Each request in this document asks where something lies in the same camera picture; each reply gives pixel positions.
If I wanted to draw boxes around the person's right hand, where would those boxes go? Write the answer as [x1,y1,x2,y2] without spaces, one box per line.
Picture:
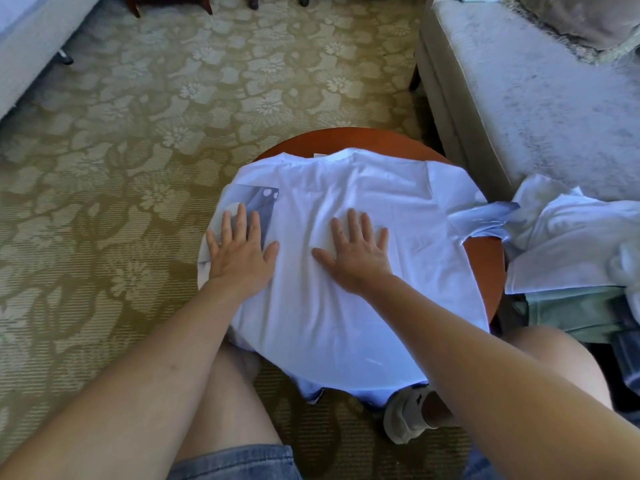
[311,207,396,298]

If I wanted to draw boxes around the person's left hand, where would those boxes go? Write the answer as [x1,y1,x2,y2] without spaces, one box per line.
[205,203,281,298]

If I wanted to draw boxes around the grey splatter print T-shirt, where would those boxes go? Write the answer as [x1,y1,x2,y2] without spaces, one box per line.
[197,147,519,408]

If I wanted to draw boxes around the pile of clothes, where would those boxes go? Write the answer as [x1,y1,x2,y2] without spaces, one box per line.
[500,175,640,396]

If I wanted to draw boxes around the person's right forearm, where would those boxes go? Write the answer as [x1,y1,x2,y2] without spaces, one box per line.
[362,275,640,480]

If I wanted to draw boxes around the person's left forearm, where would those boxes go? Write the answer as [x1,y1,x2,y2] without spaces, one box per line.
[0,279,266,480]

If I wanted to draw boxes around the person's right leg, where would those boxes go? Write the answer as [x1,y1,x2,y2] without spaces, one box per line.
[420,327,613,431]

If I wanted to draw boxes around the round wooden table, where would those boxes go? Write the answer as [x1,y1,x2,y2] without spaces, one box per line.
[252,127,506,321]

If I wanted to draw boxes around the white sneaker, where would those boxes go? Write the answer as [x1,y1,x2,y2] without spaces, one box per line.
[383,385,441,445]

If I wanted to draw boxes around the blue denim shorts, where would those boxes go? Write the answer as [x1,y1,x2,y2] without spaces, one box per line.
[165,443,501,480]

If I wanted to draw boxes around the grey velvet chaise sofa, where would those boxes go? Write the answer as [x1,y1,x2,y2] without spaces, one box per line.
[408,0,640,203]

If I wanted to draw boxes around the dark wooden nightstand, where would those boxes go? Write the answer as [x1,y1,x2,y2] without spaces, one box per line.
[123,0,214,18]

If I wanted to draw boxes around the white bed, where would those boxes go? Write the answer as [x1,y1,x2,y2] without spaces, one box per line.
[0,0,104,121]

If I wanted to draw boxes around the brown fringed cushion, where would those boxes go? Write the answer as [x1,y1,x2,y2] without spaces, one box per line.
[505,0,640,64]

